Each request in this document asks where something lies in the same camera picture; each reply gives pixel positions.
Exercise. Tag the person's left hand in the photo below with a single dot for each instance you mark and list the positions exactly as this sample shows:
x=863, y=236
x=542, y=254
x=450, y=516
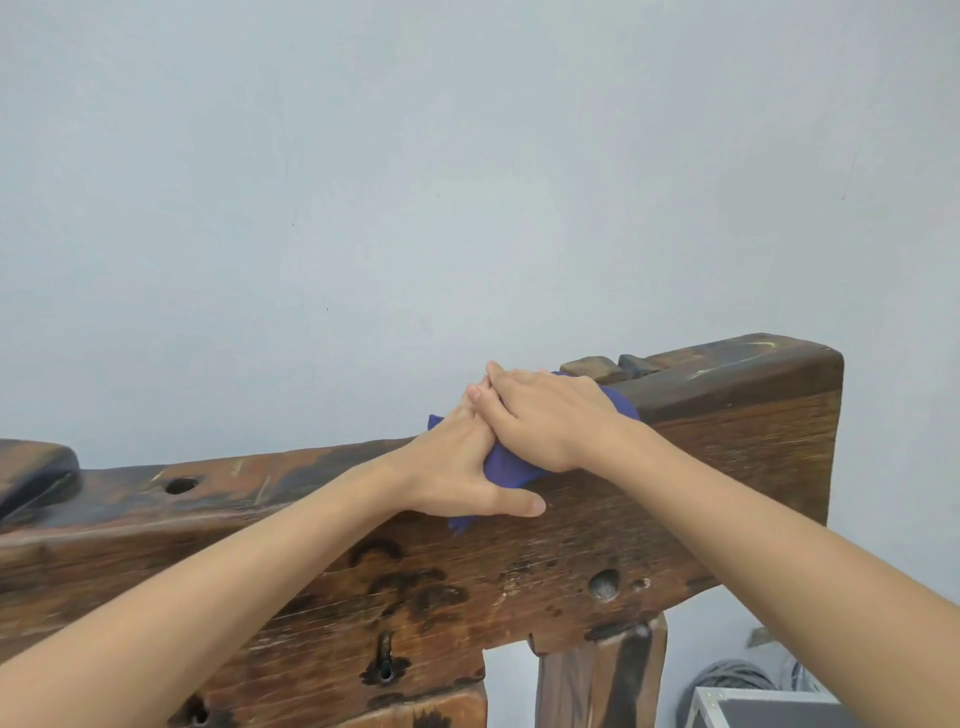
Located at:
x=450, y=472

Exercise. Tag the person's right hand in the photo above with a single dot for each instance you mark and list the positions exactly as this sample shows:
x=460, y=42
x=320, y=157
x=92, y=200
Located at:
x=562, y=420

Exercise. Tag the purple microfibre cloth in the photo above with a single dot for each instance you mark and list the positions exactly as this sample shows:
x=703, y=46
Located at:
x=510, y=472

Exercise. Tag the rustic wooden armchair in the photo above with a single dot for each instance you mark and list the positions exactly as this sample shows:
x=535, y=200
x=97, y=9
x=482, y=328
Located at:
x=225, y=487

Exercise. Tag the person's left forearm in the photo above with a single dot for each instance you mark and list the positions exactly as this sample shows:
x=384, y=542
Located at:
x=187, y=615

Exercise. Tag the person's right forearm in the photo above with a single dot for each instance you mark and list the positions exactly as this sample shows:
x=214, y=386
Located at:
x=787, y=570

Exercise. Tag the silver metal open box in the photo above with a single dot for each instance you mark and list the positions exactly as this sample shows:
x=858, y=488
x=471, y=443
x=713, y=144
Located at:
x=750, y=712

